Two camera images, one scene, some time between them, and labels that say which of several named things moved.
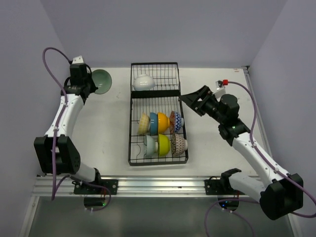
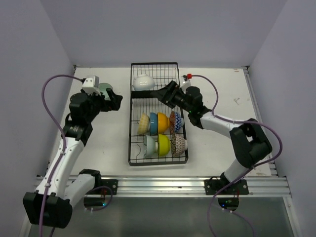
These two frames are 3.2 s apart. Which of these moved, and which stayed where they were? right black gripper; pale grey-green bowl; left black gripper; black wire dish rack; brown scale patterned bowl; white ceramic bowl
Moved: left black gripper; right black gripper
Stayed: black wire dish rack; brown scale patterned bowl; white ceramic bowl; pale grey-green bowl
